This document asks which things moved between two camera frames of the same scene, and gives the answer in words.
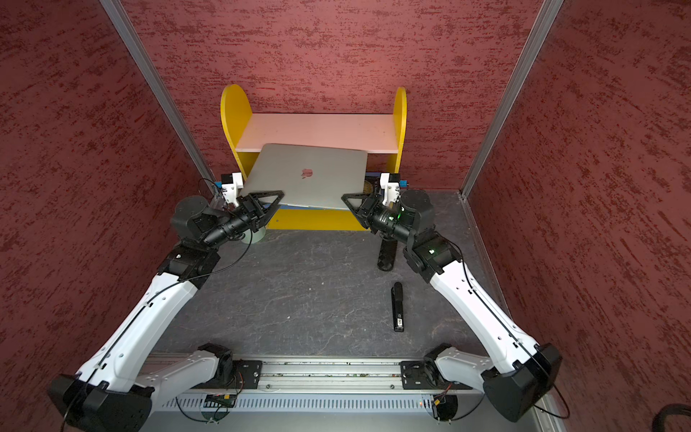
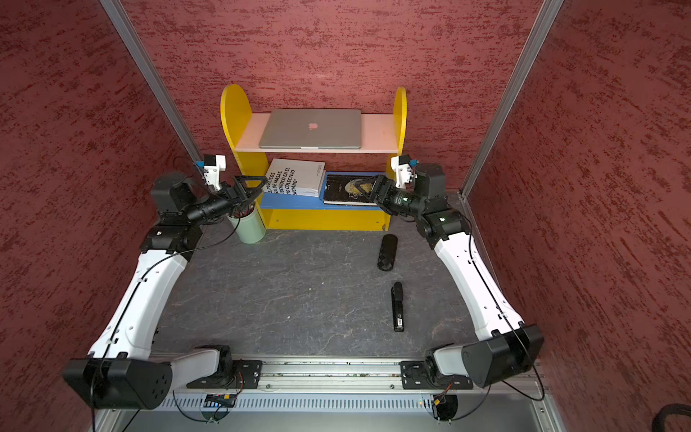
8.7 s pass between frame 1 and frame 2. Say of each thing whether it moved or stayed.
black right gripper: moved
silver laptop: moved
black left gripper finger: moved
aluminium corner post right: stayed
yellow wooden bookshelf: stayed
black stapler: stayed
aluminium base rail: stayed
